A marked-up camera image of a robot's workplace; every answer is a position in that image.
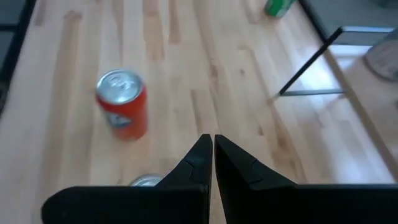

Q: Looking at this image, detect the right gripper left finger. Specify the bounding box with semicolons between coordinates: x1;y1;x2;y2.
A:
41;133;213;224

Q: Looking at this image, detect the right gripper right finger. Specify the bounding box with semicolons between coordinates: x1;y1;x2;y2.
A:
214;134;398;224

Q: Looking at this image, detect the red Fanta strawberry can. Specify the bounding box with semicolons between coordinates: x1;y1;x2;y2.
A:
95;68;149;141

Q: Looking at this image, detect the green Sprite can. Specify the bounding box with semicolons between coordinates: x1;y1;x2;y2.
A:
264;0;296;18

